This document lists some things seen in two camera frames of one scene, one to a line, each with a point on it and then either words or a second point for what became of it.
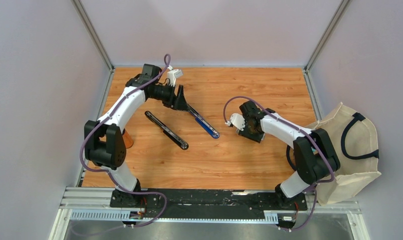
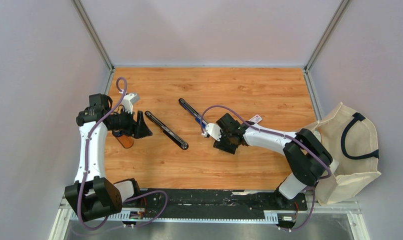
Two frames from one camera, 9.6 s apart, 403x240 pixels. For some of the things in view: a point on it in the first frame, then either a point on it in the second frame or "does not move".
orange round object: x=127 y=139 does not move
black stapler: x=167 y=132 does not move
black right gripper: x=257 y=138 -> x=221 y=145
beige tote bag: x=351 y=139 does not move
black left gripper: x=177 y=102 -> x=136 y=130
